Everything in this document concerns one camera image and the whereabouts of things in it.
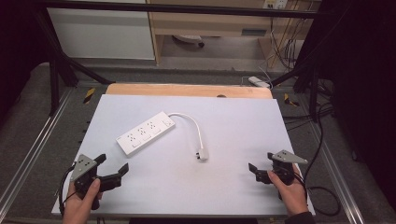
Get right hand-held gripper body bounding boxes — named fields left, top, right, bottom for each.
left=271, top=149, right=309, bottom=187

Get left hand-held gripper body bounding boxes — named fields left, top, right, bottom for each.
left=70, top=153, right=102, bottom=211

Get person's right hand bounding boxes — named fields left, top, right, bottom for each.
left=267, top=163, right=309, bottom=217

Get person's left hand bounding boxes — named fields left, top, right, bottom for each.
left=63, top=178, right=104, bottom=219

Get white table mat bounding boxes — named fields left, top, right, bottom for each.
left=50, top=93, right=316, bottom=218

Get white plug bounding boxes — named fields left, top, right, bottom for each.
left=194, top=147, right=209, bottom=162

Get white floor power strip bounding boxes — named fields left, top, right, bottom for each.
left=247, top=76, right=272, bottom=90

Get wooden table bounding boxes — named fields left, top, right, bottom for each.
left=105, top=82, right=274, bottom=100

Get black curtain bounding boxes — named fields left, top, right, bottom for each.
left=0, top=0, right=50, bottom=122
left=320, top=0, right=396, bottom=204

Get white cabinet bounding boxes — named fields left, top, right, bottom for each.
left=47, top=7, right=156, bottom=61

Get office chair base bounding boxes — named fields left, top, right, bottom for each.
left=171, top=34, right=206, bottom=49

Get wooden desk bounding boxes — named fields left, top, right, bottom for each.
left=146, top=0, right=322, bottom=65

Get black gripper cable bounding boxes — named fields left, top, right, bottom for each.
left=58, top=162, right=78, bottom=217
left=292, top=102, right=342, bottom=217

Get black floor cables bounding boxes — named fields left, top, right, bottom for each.
left=282, top=104, right=334, bottom=133

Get aluminium floor rail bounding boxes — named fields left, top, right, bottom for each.
left=306, top=120, right=366, bottom=224
left=0, top=88, right=75, bottom=213

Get white power strip cable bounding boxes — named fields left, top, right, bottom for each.
left=167, top=112, right=205, bottom=151

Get bundle of hanging cables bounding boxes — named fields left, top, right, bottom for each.
left=268, top=15, right=308, bottom=71

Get white wall outlet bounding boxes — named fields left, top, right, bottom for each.
left=262, top=0, right=290, bottom=10

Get black metal frame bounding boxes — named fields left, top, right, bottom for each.
left=31, top=0, right=354, bottom=123

